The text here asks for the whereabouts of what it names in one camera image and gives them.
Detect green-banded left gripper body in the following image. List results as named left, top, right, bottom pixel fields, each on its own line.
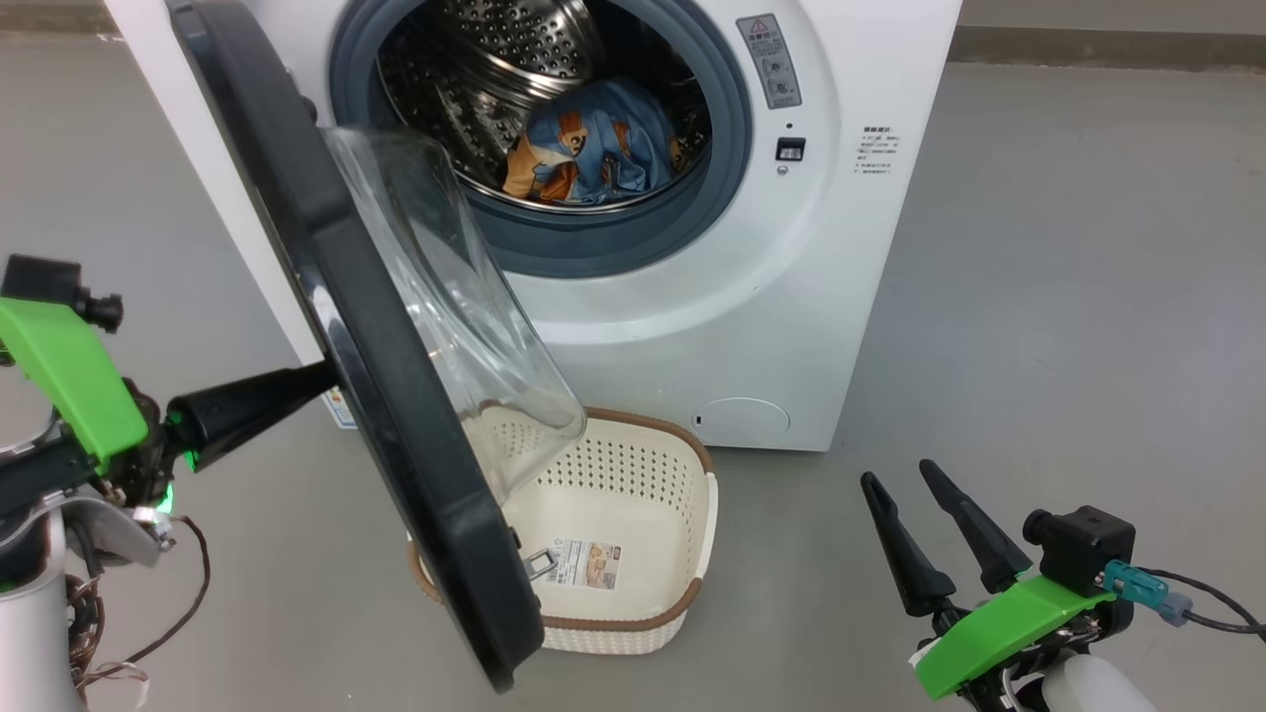
left=0, top=297, right=189, bottom=520

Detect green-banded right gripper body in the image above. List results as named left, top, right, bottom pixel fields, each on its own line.
left=910, top=574, right=1138, bottom=712

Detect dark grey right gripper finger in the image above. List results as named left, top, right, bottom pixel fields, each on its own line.
left=860, top=472, right=955, bottom=619
left=920, top=459, right=1035, bottom=594

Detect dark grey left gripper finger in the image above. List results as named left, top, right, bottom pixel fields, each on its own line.
left=166, top=362, right=339, bottom=433
left=166, top=376, right=339, bottom=474

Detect dark round washer door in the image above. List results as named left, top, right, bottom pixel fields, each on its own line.
left=166, top=0, right=587, bottom=693

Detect blue bear-print pyjama clothes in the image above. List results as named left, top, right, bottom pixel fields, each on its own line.
left=502, top=79, right=683, bottom=206

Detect cream perforated laundry basket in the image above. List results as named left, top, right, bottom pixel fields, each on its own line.
left=407, top=406, right=720, bottom=656

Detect white front-load washing machine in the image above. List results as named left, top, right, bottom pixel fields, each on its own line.
left=104, top=0, right=963, bottom=453

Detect white basket product sticker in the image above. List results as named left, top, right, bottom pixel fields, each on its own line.
left=544, top=537, right=624, bottom=591

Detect grey rubber door gasket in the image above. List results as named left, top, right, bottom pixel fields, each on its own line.
left=328, top=0, right=755, bottom=280

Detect round white filter cover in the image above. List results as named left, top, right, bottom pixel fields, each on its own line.
left=691, top=398, right=791, bottom=446

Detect perforated steel washer drum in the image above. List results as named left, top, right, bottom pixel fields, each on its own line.
left=376, top=0, right=713, bottom=214

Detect grey warning sticker red triangle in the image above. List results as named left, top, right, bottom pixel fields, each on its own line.
left=735, top=14, right=804, bottom=110

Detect black cable teal connector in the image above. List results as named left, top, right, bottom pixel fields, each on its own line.
left=1103, top=559, right=1266, bottom=639

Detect thin dark cable bundle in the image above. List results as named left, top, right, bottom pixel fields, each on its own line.
left=69, top=514, right=211, bottom=693

